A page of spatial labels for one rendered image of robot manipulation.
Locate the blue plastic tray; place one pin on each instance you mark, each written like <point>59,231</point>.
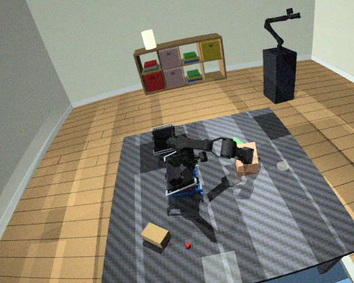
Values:
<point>188,192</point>

